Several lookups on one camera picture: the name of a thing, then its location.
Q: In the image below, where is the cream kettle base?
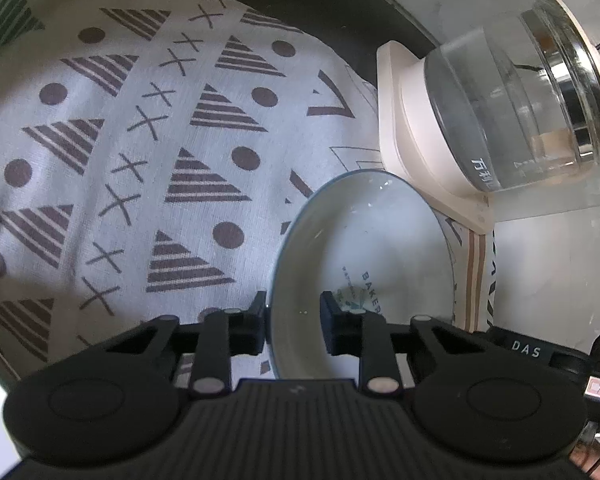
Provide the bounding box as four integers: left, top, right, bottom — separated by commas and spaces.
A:
376, 40, 496, 236

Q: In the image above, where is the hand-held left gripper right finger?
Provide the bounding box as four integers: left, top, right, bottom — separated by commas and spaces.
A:
319, 290, 497, 395

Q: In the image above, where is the patterned fringed tablecloth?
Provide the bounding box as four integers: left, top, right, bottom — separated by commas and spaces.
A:
0, 0, 497, 387

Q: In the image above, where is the small white blue-rimmed plate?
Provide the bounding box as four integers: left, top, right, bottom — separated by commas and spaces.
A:
270, 170, 458, 382

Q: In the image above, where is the person's right hand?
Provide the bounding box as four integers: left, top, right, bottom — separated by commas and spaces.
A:
570, 439, 600, 478

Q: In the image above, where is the glass kettle cream handle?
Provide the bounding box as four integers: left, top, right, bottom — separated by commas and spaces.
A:
422, 0, 600, 194

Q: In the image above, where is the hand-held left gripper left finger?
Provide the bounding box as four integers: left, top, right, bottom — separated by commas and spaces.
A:
95, 291, 270, 395

